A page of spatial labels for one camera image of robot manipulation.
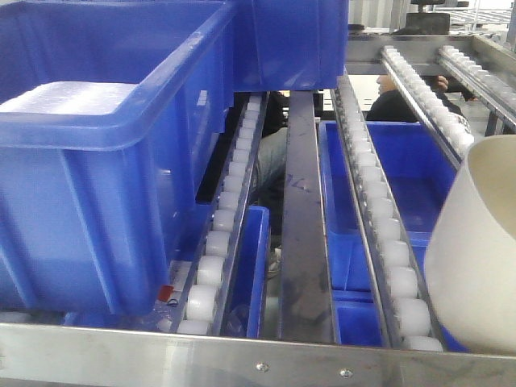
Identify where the blue crate lower left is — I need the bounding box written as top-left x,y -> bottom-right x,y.
222,206 -> 270,339

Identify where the steel center bar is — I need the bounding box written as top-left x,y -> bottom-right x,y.
279,91 -> 336,343

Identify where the white roller track left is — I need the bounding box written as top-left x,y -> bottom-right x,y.
170,92 -> 268,335

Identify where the white roller track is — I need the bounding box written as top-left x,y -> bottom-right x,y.
170,92 -> 268,335
381,45 -> 474,168
331,75 -> 447,352
439,45 -> 515,136

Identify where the blue crate upper back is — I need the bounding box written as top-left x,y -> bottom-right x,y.
233,0 -> 349,92

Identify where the blue crate lower front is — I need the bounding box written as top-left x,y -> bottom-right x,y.
332,289 -> 468,354

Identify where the blue crate lower right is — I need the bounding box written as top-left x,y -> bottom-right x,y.
319,121 -> 456,302

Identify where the large blue crate near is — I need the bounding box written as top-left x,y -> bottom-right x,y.
1,1 -> 236,314

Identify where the white roller track middle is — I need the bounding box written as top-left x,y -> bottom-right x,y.
331,75 -> 447,352

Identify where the white roller track far right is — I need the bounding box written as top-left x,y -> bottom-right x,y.
439,45 -> 515,136

